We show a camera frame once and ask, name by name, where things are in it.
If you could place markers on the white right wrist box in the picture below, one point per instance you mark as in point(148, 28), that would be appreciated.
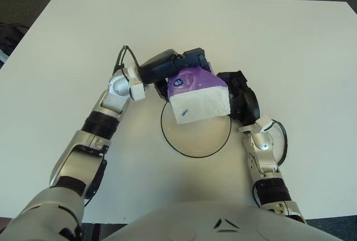
point(265, 124)

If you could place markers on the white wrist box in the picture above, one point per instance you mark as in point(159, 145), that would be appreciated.
point(138, 90)
point(265, 124)

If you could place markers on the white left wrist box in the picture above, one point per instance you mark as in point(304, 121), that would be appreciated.
point(138, 90)

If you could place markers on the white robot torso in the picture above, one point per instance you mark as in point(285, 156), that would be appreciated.
point(195, 218)

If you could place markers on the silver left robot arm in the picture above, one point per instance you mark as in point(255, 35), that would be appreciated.
point(83, 154)

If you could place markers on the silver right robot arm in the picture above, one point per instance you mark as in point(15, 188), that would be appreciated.
point(262, 154)

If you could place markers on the dark bag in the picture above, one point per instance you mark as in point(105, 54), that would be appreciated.
point(11, 36)

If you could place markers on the purple tissue paper pack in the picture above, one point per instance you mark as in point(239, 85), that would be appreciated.
point(200, 104)

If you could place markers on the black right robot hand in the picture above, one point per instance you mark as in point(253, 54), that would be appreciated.
point(246, 104)

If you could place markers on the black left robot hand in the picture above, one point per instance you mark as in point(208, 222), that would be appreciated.
point(159, 66)

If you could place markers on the white plate with black rim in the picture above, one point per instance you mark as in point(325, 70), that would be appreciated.
point(195, 140)

